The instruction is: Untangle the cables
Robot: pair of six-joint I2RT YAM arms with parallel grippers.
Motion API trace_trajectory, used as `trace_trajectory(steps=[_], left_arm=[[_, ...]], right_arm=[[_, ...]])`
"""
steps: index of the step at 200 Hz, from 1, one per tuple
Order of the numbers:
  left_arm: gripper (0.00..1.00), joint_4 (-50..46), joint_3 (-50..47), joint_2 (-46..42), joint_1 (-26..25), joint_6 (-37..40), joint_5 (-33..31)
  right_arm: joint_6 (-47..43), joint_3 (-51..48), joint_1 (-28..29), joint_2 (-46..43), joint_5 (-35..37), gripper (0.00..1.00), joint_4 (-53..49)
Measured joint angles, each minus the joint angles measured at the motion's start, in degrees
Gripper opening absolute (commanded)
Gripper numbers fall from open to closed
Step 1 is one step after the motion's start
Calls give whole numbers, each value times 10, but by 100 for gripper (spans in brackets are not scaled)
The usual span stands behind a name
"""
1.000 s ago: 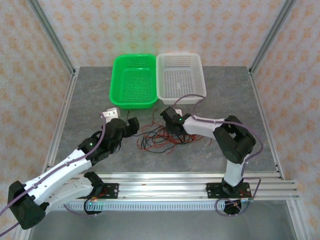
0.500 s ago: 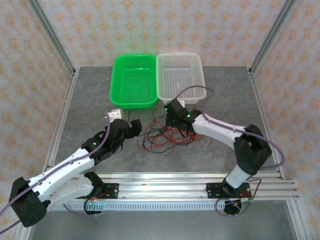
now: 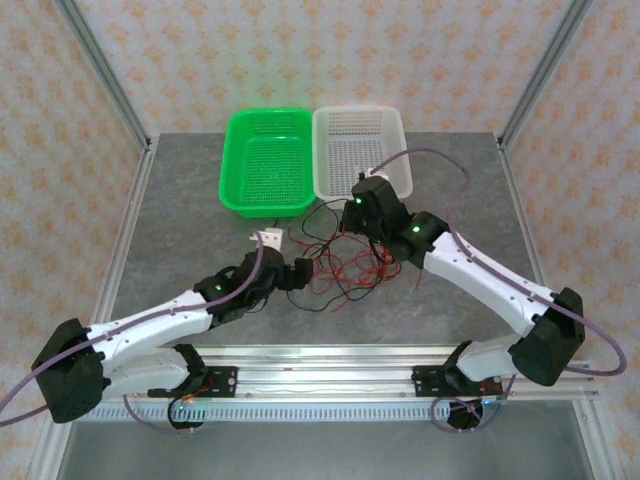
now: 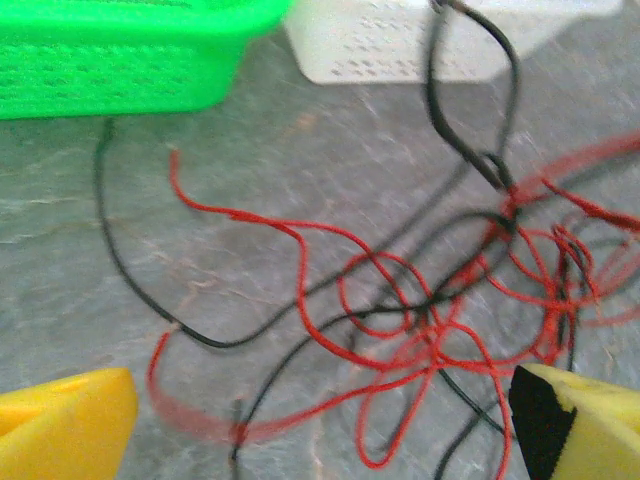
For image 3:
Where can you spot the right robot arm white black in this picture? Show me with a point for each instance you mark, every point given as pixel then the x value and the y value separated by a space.
pixel 490 280

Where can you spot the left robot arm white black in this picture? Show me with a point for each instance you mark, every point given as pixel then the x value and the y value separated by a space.
pixel 150 325

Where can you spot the white plastic basket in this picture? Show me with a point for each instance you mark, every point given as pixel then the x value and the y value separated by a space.
pixel 345 150

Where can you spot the green plastic basket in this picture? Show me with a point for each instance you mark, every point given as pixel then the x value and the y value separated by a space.
pixel 267 165

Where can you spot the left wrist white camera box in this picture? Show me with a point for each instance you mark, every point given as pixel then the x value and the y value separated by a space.
pixel 270 237

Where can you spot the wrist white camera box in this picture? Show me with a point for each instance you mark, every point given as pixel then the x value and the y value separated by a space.
pixel 376 174
pixel 270 237

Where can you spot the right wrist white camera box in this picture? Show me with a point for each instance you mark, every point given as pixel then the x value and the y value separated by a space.
pixel 376 174

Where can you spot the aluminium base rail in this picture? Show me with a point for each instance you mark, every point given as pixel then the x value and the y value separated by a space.
pixel 325 375

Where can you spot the aluminium table side rail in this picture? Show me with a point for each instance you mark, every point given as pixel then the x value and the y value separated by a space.
pixel 525 220
pixel 132 220

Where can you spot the aluminium frame post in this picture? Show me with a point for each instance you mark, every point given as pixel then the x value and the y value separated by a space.
pixel 100 70
pixel 545 70

